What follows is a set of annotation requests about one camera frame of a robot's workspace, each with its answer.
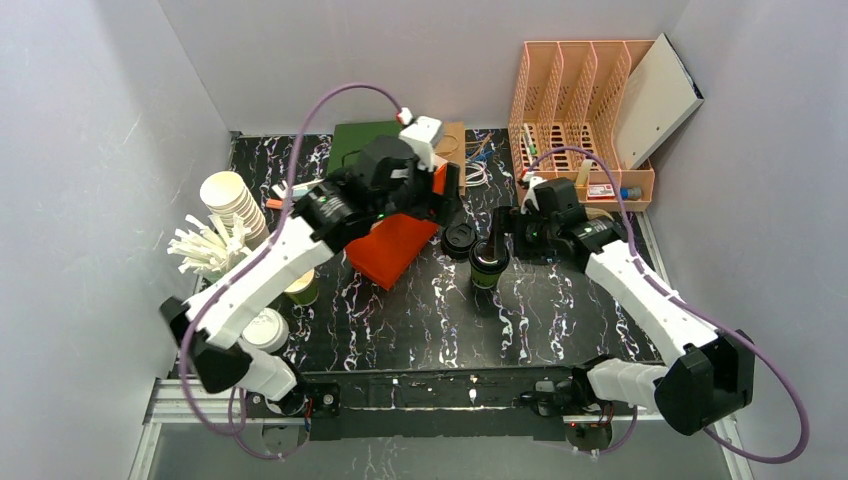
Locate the green paper bag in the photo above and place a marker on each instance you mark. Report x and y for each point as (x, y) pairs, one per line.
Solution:
(350, 137)

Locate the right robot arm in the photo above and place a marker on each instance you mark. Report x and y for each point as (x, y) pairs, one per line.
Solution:
(706, 374)

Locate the black cup lids stack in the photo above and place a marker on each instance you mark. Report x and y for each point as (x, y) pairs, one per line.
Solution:
(457, 240)

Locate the orange paper bag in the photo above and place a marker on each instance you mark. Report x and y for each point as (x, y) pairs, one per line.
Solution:
(383, 243)

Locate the single green paper cup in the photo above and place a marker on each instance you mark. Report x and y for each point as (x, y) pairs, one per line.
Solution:
(485, 279)

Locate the brown kraft paper bag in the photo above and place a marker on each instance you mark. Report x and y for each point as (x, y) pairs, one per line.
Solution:
(452, 149)

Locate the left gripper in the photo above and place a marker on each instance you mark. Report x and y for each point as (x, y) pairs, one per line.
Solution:
(436, 187)

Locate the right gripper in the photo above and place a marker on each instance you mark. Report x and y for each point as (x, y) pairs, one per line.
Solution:
(506, 225)

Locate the white board panel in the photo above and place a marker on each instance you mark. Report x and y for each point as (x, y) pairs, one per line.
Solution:
(660, 94)

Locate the metal base rail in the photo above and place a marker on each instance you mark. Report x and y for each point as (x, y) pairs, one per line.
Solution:
(462, 424)

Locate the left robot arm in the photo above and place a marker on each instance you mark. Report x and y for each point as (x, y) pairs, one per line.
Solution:
(208, 326)

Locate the white cup lids stack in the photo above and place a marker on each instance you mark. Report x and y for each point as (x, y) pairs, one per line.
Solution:
(268, 331)

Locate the tall stack paper cups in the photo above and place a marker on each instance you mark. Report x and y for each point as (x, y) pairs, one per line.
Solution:
(226, 194)

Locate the red small box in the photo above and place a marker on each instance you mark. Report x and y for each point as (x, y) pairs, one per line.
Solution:
(598, 192)

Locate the green cup of straws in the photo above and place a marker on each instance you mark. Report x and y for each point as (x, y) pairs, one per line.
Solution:
(210, 250)

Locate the stack of pulp cup carriers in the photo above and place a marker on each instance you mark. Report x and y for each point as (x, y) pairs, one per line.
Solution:
(596, 213)

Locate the pink desk file organizer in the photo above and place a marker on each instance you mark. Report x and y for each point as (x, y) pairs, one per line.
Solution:
(569, 93)

